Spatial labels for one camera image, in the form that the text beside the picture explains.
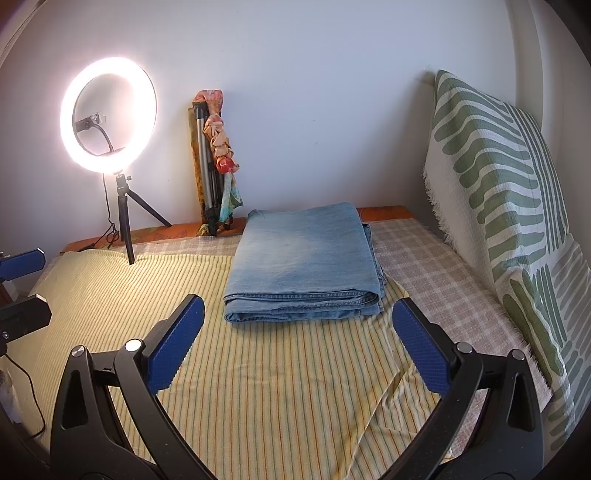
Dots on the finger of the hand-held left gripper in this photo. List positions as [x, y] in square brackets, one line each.
[25, 316]
[25, 264]

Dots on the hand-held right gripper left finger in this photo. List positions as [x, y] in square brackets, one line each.
[178, 341]

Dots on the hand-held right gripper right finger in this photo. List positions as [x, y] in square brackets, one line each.
[422, 350]

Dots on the blue denim pants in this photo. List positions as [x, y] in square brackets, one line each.
[300, 258]

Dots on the yellow striped sheet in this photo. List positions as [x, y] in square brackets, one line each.
[277, 378]

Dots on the black mini tripod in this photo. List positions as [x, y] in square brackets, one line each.
[123, 212]

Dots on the orange brown fabric strip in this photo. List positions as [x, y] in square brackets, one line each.
[193, 161]

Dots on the folded tripod with scarf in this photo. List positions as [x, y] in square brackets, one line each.
[221, 147]

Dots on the green white patterned cushion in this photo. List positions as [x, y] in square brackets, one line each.
[485, 161]

